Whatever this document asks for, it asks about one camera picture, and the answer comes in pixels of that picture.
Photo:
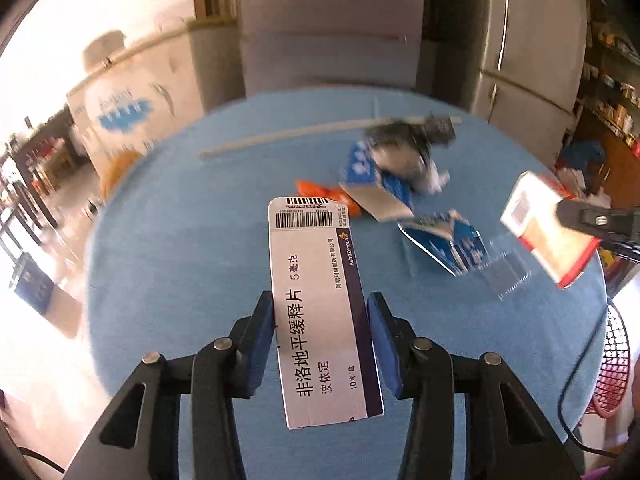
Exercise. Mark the dark blue bin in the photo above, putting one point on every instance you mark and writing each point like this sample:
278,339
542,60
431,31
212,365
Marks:
34,285

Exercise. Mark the black silver bag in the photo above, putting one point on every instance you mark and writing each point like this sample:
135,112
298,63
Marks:
400,147

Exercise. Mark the white medicine box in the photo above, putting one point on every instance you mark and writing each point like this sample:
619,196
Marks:
320,310

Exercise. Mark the blue tablecloth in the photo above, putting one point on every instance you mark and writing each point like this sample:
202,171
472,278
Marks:
175,260

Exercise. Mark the dark blue toothpaste box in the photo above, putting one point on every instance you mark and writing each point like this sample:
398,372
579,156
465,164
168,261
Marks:
440,247

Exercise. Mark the large grey refrigerator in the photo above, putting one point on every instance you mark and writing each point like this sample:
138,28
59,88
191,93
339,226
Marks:
330,25

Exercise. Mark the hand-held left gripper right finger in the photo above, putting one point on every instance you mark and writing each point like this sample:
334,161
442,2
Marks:
382,342

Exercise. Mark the white tissue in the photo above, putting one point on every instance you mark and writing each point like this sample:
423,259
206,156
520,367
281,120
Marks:
437,180

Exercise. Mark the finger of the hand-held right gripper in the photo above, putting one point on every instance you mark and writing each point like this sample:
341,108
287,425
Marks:
600,220

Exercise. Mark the red plastic basket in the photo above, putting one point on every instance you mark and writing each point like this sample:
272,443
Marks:
612,360

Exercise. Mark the dark furniture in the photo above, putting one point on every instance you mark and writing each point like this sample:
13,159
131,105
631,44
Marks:
25,185

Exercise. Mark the white plastic bags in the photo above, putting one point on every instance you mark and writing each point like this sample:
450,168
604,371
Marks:
575,177

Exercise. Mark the blue plastic bag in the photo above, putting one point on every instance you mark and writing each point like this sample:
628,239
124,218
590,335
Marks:
582,152

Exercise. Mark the yellow stool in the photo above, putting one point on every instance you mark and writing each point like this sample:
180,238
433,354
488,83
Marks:
117,172

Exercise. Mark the wooden shelf cabinet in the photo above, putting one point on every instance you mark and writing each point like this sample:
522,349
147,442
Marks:
615,100

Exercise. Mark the blue cardboard box brown inside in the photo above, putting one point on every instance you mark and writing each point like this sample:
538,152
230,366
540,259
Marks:
370,175

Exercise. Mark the white chest freezer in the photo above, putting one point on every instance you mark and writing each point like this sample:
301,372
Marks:
135,90

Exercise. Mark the orange plastic wrapper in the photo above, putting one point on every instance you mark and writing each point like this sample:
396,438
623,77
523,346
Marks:
320,192

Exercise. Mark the clear plastic packaging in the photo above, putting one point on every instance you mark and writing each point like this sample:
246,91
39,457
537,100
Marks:
505,272

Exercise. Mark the red white cardboard box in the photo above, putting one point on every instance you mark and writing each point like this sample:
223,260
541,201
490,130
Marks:
535,220

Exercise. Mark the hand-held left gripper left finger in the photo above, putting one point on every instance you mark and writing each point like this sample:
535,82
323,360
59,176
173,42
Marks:
260,342

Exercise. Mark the long white stick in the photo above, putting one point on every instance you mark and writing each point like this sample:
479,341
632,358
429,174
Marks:
280,136

